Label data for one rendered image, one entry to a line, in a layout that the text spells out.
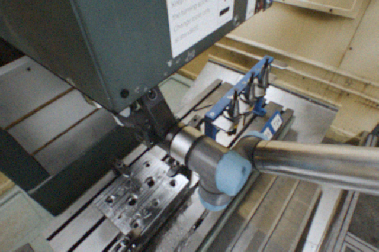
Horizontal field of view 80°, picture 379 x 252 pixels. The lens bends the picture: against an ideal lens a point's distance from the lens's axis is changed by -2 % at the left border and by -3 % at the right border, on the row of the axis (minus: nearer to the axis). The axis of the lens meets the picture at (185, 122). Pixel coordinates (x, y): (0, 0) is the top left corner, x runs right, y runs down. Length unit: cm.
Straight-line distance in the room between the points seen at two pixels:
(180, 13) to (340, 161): 34
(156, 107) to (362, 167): 36
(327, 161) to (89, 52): 39
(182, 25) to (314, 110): 126
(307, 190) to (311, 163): 87
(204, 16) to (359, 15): 100
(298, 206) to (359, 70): 71
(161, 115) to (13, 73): 59
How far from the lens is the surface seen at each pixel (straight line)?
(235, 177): 42
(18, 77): 94
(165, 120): 47
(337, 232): 118
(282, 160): 50
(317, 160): 47
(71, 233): 105
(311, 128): 148
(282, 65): 110
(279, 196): 123
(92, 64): 27
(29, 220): 158
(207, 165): 43
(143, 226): 87
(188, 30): 35
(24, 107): 99
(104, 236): 100
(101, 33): 25
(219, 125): 78
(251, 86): 85
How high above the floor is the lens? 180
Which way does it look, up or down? 47 degrees down
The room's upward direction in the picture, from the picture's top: 5 degrees counter-clockwise
